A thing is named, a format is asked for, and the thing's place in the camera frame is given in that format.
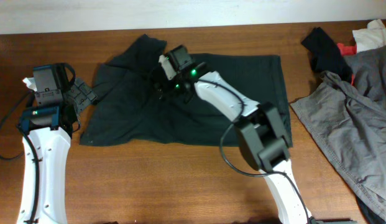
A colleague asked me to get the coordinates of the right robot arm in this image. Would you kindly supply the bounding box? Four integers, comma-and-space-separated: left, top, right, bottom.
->
152, 62, 314, 223

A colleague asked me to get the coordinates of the red garment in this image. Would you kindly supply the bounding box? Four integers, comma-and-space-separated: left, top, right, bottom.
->
336, 42, 357, 86

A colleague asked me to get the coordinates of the grey garment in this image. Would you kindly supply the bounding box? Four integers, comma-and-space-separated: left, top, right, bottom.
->
291, 46, 386, 223

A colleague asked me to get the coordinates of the black Nike t-shirt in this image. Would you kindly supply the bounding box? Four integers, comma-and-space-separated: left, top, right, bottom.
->
80, 35, 291, 146

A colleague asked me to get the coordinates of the white garment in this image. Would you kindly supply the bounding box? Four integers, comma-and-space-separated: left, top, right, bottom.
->
352, 19, 386, 53

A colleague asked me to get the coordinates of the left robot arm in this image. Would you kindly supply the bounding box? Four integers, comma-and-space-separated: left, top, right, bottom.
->
17, 78, 97, 223

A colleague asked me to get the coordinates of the black garment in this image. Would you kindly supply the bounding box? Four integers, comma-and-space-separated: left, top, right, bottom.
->
301, 27, 353, 83

